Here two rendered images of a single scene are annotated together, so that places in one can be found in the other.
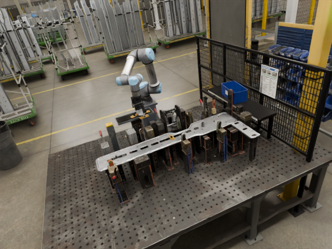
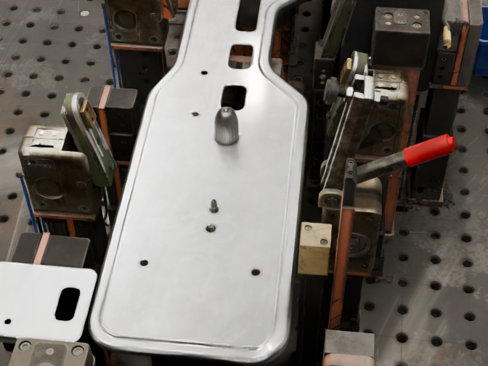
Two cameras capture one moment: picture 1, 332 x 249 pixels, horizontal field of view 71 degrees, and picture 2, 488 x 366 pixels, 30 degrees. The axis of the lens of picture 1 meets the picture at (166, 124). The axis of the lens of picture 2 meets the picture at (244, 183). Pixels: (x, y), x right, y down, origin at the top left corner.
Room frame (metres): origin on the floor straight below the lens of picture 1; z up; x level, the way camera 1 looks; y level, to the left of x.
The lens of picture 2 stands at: (2.25, -1.11, 1.84)
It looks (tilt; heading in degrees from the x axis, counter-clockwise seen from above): 48 degrees down; 115
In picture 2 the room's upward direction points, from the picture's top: 1 degrees counter-clockwise
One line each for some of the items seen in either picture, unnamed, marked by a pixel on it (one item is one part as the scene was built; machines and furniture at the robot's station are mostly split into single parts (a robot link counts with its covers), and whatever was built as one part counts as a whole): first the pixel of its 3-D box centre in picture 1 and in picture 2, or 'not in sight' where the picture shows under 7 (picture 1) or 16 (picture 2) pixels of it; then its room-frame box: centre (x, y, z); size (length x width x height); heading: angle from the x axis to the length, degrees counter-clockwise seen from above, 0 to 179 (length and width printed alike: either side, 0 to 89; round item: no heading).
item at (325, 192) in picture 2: not in sight; (331, 198); (2.06, -0.45, 1.06); 0.03 x 0.01 x 0.03; 18
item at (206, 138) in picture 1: (207, 149); (121, 170); (1.69, -0.34, 0.84); 0.11 x 0.08 x 0.29; 18
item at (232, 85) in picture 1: (233, 91); not in sight; (2.31, -0.80, 1.10); 0.30 x 0.17 x 0.13; 9
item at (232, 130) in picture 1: (231, 141); (68, 319); (1.76, -0.60, 0.84); 0.11 x 0.10 x 0.28; 18
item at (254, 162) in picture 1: (252, 148); not in sight; (1.60, -0.74, 0.84); 0.11 x 0.06 x 0.29; 18
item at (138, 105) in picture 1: (137, 102); not in sight; (1.78, 0.21, 1.41); 0.09 x 0.08 x 0.12; 114
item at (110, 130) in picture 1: (115, 144); not in sight; (1.93, 0.54, 0.92); 0.08 x 0.08 x 0.44; 18
